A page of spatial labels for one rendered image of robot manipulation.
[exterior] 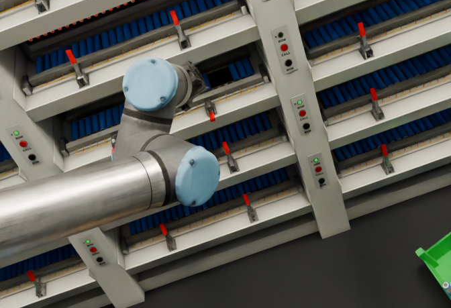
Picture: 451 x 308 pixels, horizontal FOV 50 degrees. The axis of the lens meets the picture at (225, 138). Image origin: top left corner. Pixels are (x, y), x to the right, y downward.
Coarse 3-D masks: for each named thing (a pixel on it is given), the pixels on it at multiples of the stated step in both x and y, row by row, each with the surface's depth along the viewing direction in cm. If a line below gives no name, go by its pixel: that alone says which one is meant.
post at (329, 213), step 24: (288, 0) 113; (264, 24) 115; (288, 24) 116; (264, 48) 118; (288, 72) 122; (288, 96) 125; (312, 96) 126; (288, 120) 129; (312, 120) 130; (312, 144) 134; (312, 192) 142; (336, 192) 143; (336, 216) 148
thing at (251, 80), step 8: (240, 80) 128; (248, 80) 127; (256, 80) 127; (224, 88) 127; (232, 88) 127; (240, 88) 128; (248, 88) 127; (256, 88) 127; (200, 96) 128; (208, 96) 127; (216, 96) 128; (192, 104) 128; (200, 104) 129; (176, 112) 129; (112, 128) 129; (88, 136) 130; (96, 136) 129; (104, 136) 129; (72, 144) 129; (80, 144) 129; (88, 144) 130; (80, 152) 129
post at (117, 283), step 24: (0, 72) 112; (0, 120) 118; (24, 120) 119; (48, 120) 130; (48, 144) 125; (24, 168) 125; (48, 168) 126; (72, 240) 139; (96, 240) 140; (120, 288) 150
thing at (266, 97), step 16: (256, 48) 136; (256, 64) 133; (272, 80) 122; (240, 96) 128; (256, 96) 126; (272, 96) 125; (192, 112) 128; (224, 112) 126; (240, 112) 126; (256, 112) 128; (64, 128) 137; (176, 128) 127; (192, 128) 127; (208, 128) 128; (64, 144) 130; (64, 160) 130; (80, 160) 128; (96, 160) 127
